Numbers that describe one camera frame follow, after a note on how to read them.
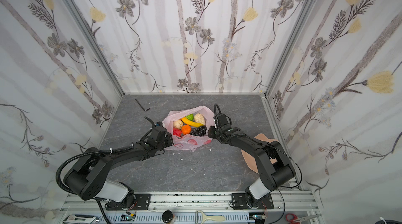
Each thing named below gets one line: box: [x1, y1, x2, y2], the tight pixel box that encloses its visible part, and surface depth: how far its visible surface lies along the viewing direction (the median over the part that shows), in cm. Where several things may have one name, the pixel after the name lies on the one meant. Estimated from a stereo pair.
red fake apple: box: [172, 127, 183, 138], surface depth 95 cm
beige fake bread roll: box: [193, 113, 206, 126], surface depth 103 cm
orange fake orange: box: [181, 124, 192, 135], surface depth 97 cm
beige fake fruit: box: [173, 119, 184, 130], surface depth 98 cm
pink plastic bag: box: [161, 105, 216, 152], surface depth 92 cm
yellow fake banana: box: [181, 117, 205, 128], surface depth 100 cm
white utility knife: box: [62, 214, 100, 224], surface depth 70 cm
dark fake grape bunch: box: [190, 125, 208, 137], surface depth 97 cm
